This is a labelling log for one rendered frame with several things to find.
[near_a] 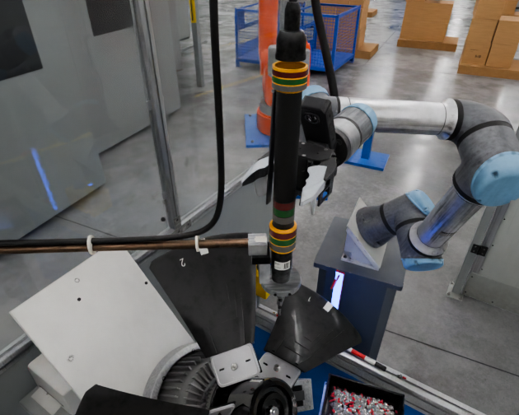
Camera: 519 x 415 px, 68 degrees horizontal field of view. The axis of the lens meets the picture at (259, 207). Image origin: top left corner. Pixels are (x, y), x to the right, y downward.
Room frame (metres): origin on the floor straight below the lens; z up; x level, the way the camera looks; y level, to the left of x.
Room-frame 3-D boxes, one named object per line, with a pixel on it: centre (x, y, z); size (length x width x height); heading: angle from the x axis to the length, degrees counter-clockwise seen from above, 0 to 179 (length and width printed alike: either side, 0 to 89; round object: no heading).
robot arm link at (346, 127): (0.64, -0.14, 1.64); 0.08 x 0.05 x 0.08; 58
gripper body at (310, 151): (0.57, -0.09, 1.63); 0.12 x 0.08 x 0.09; 148
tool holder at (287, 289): (0.48, -0.03, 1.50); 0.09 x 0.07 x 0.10; 93
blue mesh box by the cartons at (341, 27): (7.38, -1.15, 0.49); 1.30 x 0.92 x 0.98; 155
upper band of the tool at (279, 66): (0.48, -0.04, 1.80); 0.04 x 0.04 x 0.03
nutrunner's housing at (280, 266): (0.48, -0.04, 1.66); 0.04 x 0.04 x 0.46
